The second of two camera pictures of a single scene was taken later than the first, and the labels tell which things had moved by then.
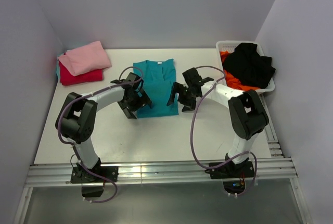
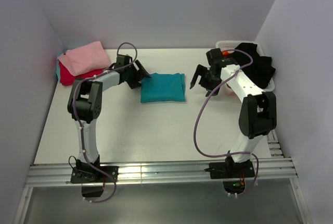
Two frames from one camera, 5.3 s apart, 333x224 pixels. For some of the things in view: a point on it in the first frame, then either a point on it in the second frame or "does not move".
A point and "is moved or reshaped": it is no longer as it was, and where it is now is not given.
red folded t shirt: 66,78 does not move
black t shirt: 245,64 does not move
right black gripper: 176,88 -> 201,70
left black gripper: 140,102 -> 135,83
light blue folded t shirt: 58,68 does not move
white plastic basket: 226,46 does not move
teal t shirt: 158,76 is moved or reshaped
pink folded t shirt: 87,59 does not move
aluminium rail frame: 279,169 does not move
